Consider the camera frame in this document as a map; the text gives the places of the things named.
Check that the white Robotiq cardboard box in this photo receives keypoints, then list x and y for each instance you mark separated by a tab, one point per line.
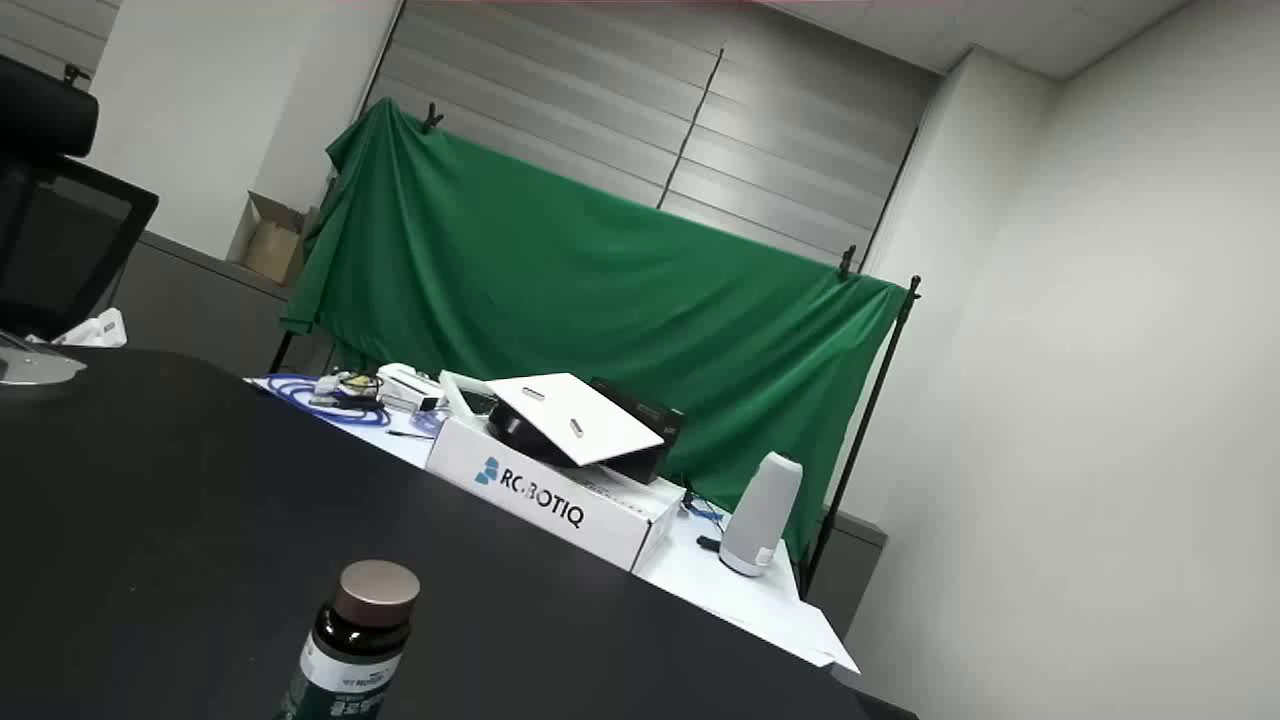
533	496

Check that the grey round stand base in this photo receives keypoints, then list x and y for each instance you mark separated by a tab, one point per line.
34	367

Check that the green cloth backdrop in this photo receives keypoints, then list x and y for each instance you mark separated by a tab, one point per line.
562	280

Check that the brown cardboard box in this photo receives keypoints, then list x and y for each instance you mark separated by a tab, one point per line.
275	243

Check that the black computer monitor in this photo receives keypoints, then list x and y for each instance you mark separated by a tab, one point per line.
54	243

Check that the small white device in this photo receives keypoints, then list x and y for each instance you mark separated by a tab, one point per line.
406	385

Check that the black backdrop stand pole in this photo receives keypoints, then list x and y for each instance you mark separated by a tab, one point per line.
864	414

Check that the dark green bottle brown cap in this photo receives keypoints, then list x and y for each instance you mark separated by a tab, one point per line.
354	641

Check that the crumpled white paper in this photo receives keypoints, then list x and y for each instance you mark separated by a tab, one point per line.
103	329

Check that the black backdrop clamp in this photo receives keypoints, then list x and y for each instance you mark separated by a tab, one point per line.
847	260
429	117

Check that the white card sheet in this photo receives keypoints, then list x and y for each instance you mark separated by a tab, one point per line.
572	414

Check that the grey window blinds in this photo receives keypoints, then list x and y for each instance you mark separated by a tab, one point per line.
602	105

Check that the white speaker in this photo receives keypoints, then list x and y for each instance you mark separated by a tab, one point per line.
762	514

